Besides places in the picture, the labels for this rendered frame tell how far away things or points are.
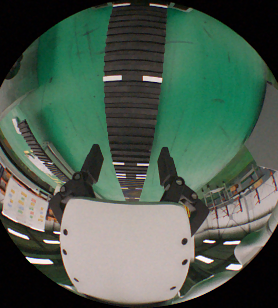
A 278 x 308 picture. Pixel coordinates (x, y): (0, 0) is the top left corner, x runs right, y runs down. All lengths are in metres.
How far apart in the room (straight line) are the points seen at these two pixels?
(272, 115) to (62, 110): 0.37
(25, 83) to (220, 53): 0.24
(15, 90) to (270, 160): 0.42
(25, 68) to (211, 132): 0.29
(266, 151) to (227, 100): 0.16
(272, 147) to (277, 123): 0.05
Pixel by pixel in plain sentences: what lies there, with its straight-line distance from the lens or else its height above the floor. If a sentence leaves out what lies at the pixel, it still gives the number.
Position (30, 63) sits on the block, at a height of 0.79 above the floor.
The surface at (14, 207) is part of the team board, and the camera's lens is 3.10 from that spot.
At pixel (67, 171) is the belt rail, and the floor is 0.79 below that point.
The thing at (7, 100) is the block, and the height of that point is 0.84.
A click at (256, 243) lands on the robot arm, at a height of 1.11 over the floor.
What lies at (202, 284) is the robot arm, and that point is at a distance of 0.54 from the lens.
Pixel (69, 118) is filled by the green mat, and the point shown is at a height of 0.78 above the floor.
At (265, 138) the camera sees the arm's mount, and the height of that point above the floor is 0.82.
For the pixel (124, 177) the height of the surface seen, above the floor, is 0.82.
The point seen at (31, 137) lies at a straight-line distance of 0.20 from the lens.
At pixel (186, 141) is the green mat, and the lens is 0.16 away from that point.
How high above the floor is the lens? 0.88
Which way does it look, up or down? 42 degrees down
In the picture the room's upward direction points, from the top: 180 degrees clockwise
